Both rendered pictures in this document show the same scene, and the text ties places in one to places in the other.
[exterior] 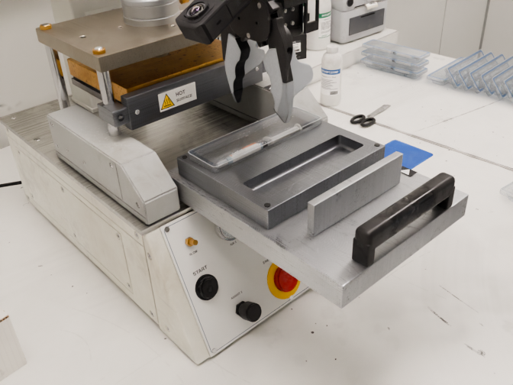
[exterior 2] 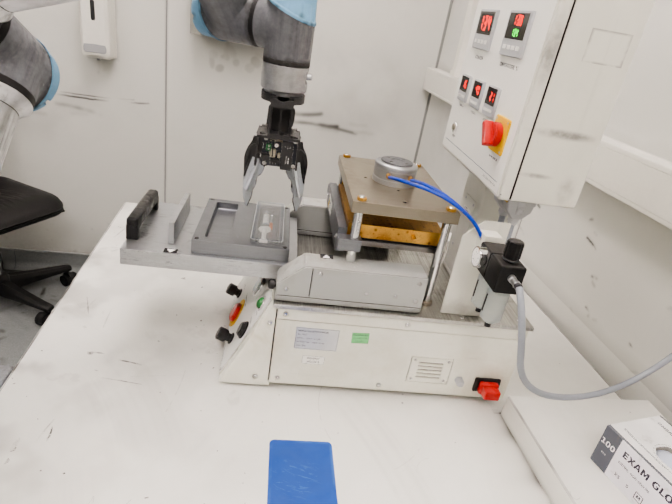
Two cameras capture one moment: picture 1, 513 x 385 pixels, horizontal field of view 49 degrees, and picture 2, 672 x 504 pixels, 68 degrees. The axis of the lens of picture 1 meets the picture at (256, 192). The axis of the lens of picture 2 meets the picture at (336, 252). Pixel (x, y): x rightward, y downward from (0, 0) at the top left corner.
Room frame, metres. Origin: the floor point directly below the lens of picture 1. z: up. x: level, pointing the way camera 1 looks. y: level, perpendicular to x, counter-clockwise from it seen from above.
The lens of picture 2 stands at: (1.21, -0.67, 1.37)
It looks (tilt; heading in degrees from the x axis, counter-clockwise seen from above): 25 degrees down; 122
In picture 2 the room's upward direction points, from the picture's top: 10 degrees clockwise
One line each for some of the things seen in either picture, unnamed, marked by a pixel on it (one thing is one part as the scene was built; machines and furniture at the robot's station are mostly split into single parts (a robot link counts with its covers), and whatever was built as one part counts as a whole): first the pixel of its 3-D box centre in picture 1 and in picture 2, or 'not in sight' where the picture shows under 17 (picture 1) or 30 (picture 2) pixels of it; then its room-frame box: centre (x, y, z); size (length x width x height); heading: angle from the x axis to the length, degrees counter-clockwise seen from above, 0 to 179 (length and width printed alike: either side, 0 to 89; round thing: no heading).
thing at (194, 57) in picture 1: (161, 47); (388, 204); (0.81, 0.13, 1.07); 0.22 x 0.17 x 0.10; 131
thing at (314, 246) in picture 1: (308, 182); (219, 230); (0.57, -0.06, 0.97); 0.30 x 0.22 x 0.08; 41
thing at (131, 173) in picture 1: (108, 159); (337, 219); (0.66, 0.20, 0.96); 0.25 x 0.05 x 0.07; 41
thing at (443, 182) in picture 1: (406, 215); (143, 212); (0.47, -0.15, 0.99); 0.15 x 0.02 x 0.04; 131
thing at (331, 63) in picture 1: (331, 75); not in sight; (1.29, -0.20, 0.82); 0.05 x 0.05 x 0.14
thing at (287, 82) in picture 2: not in sight; (286, 79); (0.66, -0.02, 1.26); 0.08 x 0.08 x 0.05
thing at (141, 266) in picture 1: (185, 179); (363, 310); (0.81, 0.12, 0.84); 0.53 x 0.37 x 0.17; 41
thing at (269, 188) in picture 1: (281, 160); (245, 227); (0.61, -0.03, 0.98); 0.20 x 0.17 x 0.03; 131
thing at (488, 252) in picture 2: not in sight; (491, 276); (1.05, 0.05, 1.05); 0.15 x 0.05 x 0.15; 131
